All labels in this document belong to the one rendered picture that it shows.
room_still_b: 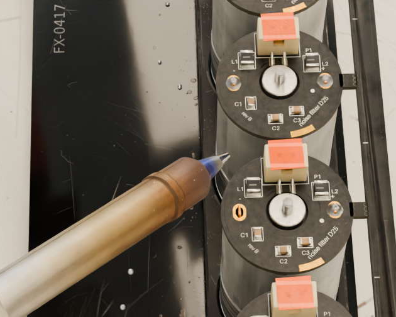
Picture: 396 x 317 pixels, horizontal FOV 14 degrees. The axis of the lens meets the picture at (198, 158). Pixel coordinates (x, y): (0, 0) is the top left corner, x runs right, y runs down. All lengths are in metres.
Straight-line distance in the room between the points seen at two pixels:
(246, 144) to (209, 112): 0.04
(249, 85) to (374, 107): 0.02
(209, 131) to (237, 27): 0.03
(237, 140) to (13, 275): 0.09
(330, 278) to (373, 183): 0.02
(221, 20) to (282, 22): 0.02
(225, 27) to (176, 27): 0.05
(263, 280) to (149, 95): 0.08
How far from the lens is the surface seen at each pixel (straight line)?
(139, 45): 0.38
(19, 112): 0.39
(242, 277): 0.31
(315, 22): 0.34
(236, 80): 0.31
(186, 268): 0.35
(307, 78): 0.32
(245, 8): 0.32
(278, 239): 0.30
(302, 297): 0.29
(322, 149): 0.32
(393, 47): 0.39
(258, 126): 0.31
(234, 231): 0.30
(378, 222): 0.30
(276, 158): 0.30
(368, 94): 0.32
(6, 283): 0.24
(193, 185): 0.27
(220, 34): 0.34
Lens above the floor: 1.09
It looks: 63 degrees down
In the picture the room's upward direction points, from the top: straight up
